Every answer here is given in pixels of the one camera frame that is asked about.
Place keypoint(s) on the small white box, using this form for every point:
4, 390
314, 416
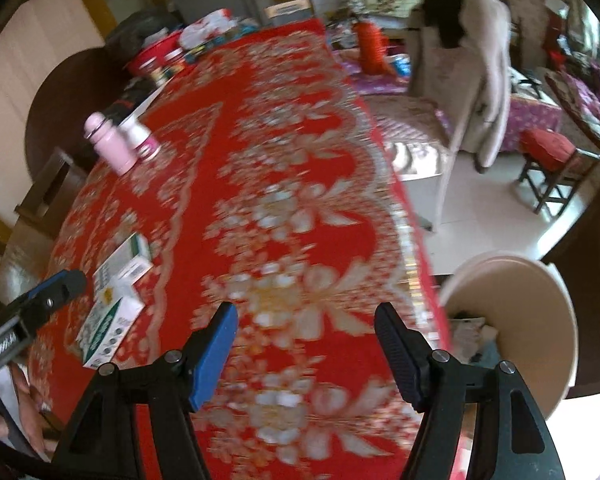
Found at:
130, 272

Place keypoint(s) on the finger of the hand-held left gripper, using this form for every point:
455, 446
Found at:
60, 300
40, 290

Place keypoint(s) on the wooden stool red cushion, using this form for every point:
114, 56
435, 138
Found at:
550, 145

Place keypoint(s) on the dark grey bag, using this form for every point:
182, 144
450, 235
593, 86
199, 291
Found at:
140, 25

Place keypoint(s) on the round dark wooden tabletop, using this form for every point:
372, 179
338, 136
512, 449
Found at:
60, 100

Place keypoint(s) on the cream coat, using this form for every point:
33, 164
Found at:
460, 85

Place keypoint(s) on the blue plastic bag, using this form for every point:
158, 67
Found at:
400, 65

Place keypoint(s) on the red basin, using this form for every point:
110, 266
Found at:
152, 55

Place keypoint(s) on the person's left hand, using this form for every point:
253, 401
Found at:
30, 410

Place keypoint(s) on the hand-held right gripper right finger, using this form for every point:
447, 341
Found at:
397, 355

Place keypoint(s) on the white red plastic bag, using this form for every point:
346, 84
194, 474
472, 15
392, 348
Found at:
205, 30

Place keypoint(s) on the red lid jar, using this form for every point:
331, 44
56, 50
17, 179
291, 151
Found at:
165, 67

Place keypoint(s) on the white box green stripe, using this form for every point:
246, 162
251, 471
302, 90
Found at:
130, 247

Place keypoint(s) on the purple floral cloth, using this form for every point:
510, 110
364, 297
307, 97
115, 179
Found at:
375, 82

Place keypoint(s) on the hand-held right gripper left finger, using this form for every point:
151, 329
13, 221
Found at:
212, 355

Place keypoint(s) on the cushioned wooden armchair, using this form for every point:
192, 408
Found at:
590, 105

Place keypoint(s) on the white pill bottle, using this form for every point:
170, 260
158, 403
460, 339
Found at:
142, 140

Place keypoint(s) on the wooden chair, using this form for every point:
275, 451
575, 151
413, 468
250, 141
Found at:
50, 185

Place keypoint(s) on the white green medicine box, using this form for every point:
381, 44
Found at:
107, 327

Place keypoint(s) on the white paper sheet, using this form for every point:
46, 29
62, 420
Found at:
145, 102

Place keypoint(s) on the pink bottle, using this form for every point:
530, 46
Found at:
112, 150

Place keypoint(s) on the red thermos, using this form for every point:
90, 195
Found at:
372, 45

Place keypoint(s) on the cream waste bin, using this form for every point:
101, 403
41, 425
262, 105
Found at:
555, 340

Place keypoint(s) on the black plastic bag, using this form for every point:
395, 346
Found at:
125, 97

